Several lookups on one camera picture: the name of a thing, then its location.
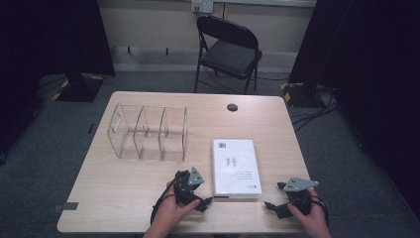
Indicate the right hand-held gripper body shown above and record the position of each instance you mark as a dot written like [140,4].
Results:
[298,198]

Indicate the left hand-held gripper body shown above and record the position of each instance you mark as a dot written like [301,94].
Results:
[185,191]

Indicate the white book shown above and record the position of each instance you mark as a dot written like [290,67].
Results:
[236,165]

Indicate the clear acrylic file organizer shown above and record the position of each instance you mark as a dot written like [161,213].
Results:
[150,150]

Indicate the person's right hand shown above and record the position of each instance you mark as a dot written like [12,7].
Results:
[313,218]

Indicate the person's left hand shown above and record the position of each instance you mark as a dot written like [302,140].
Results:
[168,214]

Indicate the black stand base striped tape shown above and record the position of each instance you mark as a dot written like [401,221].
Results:
[79,89]
[298,95]

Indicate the black table grommet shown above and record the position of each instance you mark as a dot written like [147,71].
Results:
[232,107]

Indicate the small black floor marker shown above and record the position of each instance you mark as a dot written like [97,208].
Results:
[91,128]

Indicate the grey tape strip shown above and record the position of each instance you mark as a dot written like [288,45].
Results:
[66,207]

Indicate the black folding chair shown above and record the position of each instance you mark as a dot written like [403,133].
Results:
[228,56]

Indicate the black curtain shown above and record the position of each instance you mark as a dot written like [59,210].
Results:
[369,66]
[49,36]

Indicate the white wall outlet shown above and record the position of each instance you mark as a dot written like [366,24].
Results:
[203,6]

